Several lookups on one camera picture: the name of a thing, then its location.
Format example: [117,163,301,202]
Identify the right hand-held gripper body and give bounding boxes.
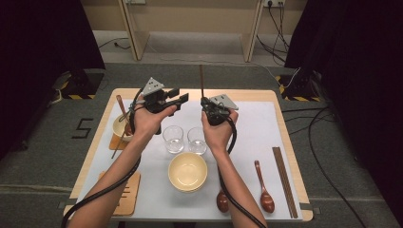
[201,93,240,126]

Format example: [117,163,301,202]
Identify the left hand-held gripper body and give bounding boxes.
[140,76,174,114]

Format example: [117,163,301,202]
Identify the cream bowl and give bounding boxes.
[167,151,209,194]
[111,113,134,143]

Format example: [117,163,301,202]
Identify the wooden cutout coaster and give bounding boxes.
[98,170,142,218]
[108,134,131,151]

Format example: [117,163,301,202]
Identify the person's right hand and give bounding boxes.
[201,109,240,155]

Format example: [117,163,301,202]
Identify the person's left hand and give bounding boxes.
[130,102,179,144]

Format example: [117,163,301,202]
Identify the clear drinking glass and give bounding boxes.
[163,124,184,155]
[186,126,207,155]

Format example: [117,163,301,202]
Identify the dark curtain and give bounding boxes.
[284,0,403,227]
[0,0,106,161]

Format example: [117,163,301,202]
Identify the right hand-held gripper black cable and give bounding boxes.
[218,116,269,228]

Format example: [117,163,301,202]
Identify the white floor cable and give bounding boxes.
[148,41,302,89]

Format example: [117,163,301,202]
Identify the light wooden desk frame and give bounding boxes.
[117,0,265,64]

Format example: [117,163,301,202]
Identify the black floor cable with plug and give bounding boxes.
[98,37,131,50]

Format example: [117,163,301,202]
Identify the black wall cable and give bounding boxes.
[256,32,288,65]
[267,1,291,53]

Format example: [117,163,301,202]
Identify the short white cable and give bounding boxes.
[47,88,65,105]

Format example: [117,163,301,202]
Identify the long black floor cable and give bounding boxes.
[307,105,370,228]

